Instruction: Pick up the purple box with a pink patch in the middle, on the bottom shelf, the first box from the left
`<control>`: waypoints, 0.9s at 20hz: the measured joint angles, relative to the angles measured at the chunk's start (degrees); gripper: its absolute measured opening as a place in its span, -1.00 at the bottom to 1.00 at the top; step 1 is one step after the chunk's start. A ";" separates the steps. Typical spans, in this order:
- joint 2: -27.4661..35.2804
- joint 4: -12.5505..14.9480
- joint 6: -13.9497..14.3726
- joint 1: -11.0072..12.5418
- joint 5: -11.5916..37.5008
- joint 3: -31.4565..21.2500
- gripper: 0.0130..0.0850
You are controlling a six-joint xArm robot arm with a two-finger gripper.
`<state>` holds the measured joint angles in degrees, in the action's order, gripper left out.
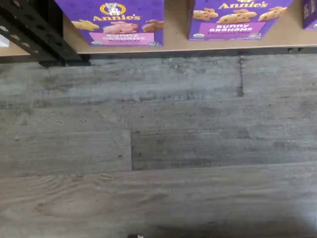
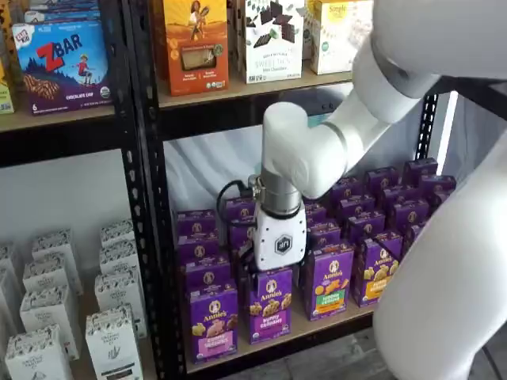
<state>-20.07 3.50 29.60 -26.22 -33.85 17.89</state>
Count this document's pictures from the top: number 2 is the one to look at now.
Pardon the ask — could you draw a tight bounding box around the yellow white Simple box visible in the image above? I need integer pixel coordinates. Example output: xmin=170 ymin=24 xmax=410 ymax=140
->
xmin=308 ymin=0 xmax=375 ymax=76

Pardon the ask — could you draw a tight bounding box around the flat blue snack box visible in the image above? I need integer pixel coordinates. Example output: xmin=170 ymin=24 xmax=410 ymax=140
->
xmin=23 ymin=0 xmax=102 ymax=24

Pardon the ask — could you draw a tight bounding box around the purple box violet patch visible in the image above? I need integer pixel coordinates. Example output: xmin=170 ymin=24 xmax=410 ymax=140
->
xmin=248 ymin=267 xmax=293 ymax=344

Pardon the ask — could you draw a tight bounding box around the white chocolate thins box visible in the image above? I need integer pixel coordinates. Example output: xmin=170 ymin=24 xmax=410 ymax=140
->
xmin=244 ymin=0 xmax=305 ymax=85

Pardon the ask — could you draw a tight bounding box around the orange cracker box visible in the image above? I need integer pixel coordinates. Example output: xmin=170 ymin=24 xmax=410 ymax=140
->
xmin=164 ymin=0 xmax=230 ymax=97

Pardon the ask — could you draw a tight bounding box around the black metal shelf rack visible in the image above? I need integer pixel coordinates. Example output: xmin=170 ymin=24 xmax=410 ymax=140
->
xmin=128 ymin=0 xmax=507 ymax=380
xmin=0 ymin=0 xmax=139 ymax=380

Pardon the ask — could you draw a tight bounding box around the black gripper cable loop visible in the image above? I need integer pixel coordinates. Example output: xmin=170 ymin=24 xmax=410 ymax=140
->
xmin=216 ymin=180 xmax=258 ymax=246

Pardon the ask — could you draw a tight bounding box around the white patterned carton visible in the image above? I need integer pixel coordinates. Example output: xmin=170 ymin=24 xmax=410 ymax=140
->
xmin=99 ymin=219 xmax=135 ymax=246
xmin=19 ymin=285 xmax=80 ymax=359
xmin=0 ymin=243 xmax=21 ymax=294
xmin=22 ymin=253 xmax=84 ymax=296
xmin=85 ymin=304 xmax=143 ymax=380
xmin=98 ymin=240 xmax=139 ymax=274
xmin=31 ymin=228 xmax=76 ymax=262
xmin=93 ymin=265 xmax=147 ymax=337
xmin=4 ymin=324 xmax=74 ymax=380

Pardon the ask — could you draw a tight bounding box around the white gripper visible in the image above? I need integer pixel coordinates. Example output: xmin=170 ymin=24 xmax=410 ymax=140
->
xmin=238 ymin=203 xmax=309 ymax=280

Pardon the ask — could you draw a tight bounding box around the white plastic backdrop sheet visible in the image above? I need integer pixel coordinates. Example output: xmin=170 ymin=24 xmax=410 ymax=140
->
xmin=164 ymin=81 xmax=494 ymax=225

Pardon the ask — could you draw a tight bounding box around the purple box pink patch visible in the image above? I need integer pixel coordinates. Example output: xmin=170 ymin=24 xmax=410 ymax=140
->
xmin=189 ymin=281 xmax=239 ymax=365

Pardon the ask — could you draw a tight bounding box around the green yellow snack box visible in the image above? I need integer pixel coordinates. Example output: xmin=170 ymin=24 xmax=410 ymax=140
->
xmin=0 ymin=59 xmax=15 ymax=116

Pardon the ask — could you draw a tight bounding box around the purple box green patch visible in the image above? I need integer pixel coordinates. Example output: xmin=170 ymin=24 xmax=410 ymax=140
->
xmin=304 ymin=243 xmax=355 ymax=321

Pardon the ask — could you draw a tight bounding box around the blue ZBar snack box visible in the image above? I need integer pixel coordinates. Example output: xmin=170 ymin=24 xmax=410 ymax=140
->
xmin=11 ymin=20 xmax=113 ymax=116

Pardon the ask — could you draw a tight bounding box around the purple Annie's snack box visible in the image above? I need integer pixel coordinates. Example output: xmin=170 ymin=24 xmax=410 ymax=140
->
xmin=344 ymin=211 xmax=386 ymax=242
xmin=337 ymin=193 xmax=376 ymax=219
xmin=182 ymin=255 xmax=231 ymax=294
xmin=378 ymin=184 xmax=417 ymax=209
xmin=177 ymin=233 xmax=223 ymax=262
xmin=228 ymin=223 xmax=257 ymax=249
xmin=304 ymin=201 xmax=328 ymax=222
xmin=418 ymin=174 xmax=458 ymax=197
xmin=429 ymin=189 xmax=452 ymax=211
xmin=224 ymin=196 xmax=258 ymax=222
xmin=402 ymin=221 xmax=427 ymax=257
xmin=175 ymin=209 xmax=218 ymax=241
xmin=330 ymin=177 xmax=364 ymax=202
xmin=366 ymin=166 xmax=401 ymax=193
xmin=390 ymin=199 xmax=431 ymax=230
xmin=307 ymin=219 xmax=342 ymax=249
xmin=402 ymin=158 xmax=439 ymax=183

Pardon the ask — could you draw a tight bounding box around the purple box yellow patch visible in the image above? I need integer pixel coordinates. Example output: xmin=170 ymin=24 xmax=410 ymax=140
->
xmin=354 ymin=233 xmax=403 ymax=308

